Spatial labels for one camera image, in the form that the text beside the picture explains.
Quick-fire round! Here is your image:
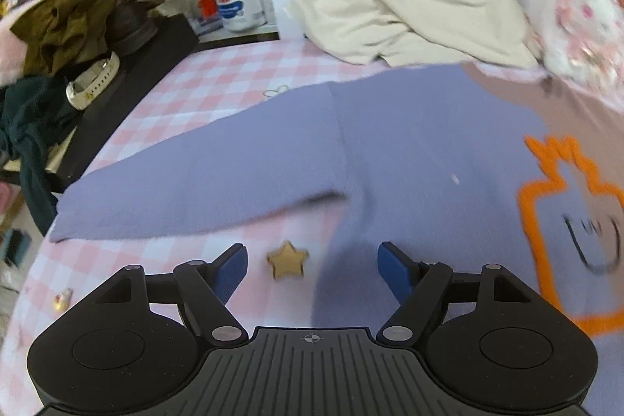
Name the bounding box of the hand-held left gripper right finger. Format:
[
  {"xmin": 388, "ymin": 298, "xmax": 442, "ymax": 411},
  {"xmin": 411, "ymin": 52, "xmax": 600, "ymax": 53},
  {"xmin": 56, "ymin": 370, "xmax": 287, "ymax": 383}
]
[{"xmin": 378, "ymin": 241, "xmax": 534, "ymax": 346}]

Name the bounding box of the pink fluffy cloth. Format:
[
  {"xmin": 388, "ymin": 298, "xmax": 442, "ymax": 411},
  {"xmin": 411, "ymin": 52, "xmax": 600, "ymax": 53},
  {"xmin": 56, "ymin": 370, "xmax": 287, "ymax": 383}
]
[{"xmin": 0, "ymin": 0, "xmax": 31, "ymax": 86}]

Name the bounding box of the cream printed garment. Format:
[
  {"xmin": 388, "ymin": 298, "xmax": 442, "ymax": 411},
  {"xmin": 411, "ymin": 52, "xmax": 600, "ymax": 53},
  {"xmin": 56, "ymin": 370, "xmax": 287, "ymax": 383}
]
[{"xmin": 284, "ymin": 0, "xmax": 543, "ymax": 70}]

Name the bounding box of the white wristwatch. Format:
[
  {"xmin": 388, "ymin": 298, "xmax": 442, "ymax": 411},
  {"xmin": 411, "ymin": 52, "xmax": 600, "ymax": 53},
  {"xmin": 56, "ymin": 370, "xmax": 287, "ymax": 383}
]
[{"xmin": 65, "ymin": 51, "xmax": 121, "ymax": 111}]

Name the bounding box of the white and pink plush toy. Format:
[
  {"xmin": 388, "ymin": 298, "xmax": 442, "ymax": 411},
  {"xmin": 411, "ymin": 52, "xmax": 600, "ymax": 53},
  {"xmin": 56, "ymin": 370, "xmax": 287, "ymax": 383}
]
[{"xmin": 516, "ymin": 0, "xmax": 624, "ymax": 115}]

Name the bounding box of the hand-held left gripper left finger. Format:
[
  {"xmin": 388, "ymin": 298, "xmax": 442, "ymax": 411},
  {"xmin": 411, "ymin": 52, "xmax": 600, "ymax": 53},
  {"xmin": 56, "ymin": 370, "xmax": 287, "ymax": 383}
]
[{"xmin": 92, "ymin": 243, "xmax": 248, "ymax": 346}]

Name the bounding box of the pink checkered bed sheet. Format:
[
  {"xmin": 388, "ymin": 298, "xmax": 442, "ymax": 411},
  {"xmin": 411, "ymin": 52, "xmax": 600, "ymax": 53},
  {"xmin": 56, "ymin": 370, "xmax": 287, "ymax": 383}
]
[{"xmin": 0, "ymin": 33, "xmax": 551, "ymax": 416}]

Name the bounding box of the white tub with green lid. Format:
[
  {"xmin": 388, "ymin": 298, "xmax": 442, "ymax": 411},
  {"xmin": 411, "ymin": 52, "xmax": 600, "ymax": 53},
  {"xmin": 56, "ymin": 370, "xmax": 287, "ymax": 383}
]
[{"xmin": 213, "ymin": 0, "xmax": 267, "ymax": 33}]

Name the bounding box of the purple sweater with orange print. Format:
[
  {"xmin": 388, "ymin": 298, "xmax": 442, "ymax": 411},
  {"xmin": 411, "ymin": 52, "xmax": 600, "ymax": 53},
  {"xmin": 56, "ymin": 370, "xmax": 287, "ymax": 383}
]
[{"xmin": 49, "ymin": 64, "xmax": 624, "ymax": 416}]

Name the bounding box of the olive green garment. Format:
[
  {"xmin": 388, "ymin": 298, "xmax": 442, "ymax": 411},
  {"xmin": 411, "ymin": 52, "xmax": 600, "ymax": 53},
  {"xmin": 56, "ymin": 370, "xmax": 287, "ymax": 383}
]
[{"xmin": 10, "ymin": 0, "xmax": 167, "ymax": 78}]

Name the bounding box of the dark green garment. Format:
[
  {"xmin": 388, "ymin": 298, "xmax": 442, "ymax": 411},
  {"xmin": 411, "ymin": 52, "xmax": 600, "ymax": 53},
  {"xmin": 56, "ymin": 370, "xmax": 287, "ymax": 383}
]
[{"xmin": 0, "ymin": 75, "xmax": 80, "ymax": 237}]

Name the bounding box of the dark brown leather item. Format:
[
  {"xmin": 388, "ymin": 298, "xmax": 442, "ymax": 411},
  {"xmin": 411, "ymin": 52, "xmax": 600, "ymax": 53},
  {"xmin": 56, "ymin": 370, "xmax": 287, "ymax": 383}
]
[{"xmin": 104, "ymin": 1, "xmax": 158, "ymax": 57}]

